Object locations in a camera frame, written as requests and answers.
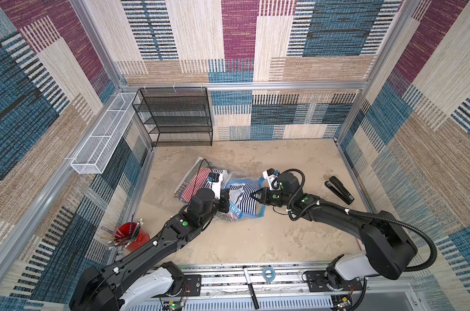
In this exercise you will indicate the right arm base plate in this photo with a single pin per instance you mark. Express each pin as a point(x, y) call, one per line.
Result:
point(317, 281)

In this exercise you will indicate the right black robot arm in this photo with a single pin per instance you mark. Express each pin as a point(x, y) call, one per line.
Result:
point(391, 247)

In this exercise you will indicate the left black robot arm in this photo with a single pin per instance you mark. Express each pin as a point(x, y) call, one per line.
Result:
point(104, 289)

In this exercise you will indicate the navy white striped tank top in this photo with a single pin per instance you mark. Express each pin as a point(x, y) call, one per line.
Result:
point(242, 205)

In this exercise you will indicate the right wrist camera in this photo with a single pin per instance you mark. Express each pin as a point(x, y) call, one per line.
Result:
point(271, 176)

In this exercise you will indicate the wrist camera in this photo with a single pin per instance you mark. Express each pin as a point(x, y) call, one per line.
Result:
point(271, 176)
point(215, 181)

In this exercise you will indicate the black stapler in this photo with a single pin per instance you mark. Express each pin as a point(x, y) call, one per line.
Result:
point(336, 186)

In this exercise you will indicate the white wire mesh basket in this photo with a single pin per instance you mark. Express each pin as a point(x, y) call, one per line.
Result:
point(96, 152)

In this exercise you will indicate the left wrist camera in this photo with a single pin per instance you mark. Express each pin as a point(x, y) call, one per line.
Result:
point(215, 181)

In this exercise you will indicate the black marker pen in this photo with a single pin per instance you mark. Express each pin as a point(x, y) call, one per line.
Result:
point(251, 288)

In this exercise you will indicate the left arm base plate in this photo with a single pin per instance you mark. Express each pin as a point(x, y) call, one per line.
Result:
point(188, 286)

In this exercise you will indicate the red pencil cup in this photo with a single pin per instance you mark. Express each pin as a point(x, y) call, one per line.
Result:
point(129, 236)

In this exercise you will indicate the clear vacuum bag blue zipper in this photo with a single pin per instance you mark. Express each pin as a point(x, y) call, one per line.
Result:
point(228, 178)

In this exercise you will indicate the blue tape roll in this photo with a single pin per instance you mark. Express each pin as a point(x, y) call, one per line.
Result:
point(268, 274)

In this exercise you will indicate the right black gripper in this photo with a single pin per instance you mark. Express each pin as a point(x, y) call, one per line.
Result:
point(269, 195)

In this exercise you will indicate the black wire mesh shelf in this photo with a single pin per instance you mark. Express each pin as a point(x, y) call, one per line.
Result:
point(175, 116)

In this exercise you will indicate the red white striped tank top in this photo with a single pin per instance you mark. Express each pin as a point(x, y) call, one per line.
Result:
point(194, 182)

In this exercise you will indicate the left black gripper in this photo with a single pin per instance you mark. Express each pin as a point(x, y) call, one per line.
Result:
point(223, 200)

